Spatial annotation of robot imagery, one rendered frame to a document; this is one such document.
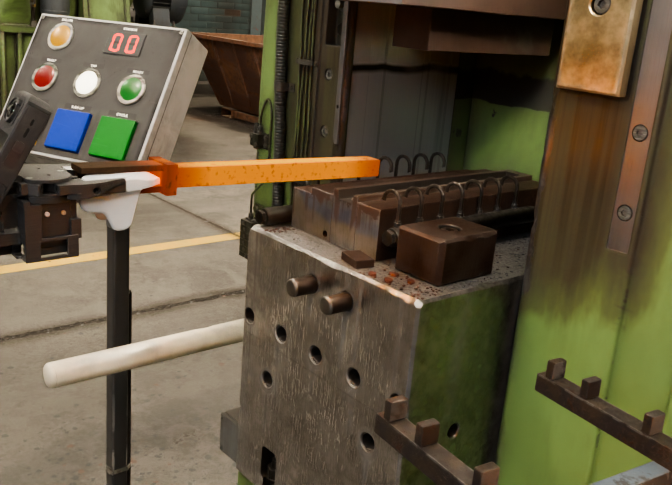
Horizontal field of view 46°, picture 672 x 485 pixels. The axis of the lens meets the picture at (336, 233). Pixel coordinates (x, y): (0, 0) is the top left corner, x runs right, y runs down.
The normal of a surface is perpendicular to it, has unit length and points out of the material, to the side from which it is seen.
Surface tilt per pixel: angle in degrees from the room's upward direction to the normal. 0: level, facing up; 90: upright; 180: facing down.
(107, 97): 60
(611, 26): 90
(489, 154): 90
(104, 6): 79
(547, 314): 90
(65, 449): 0
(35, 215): 90
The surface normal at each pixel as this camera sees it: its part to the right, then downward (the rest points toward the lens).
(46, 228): 0.62, 0.27
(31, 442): 0.08, -0.96
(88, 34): -0.32, -0.29
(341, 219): -0.76, 0.12
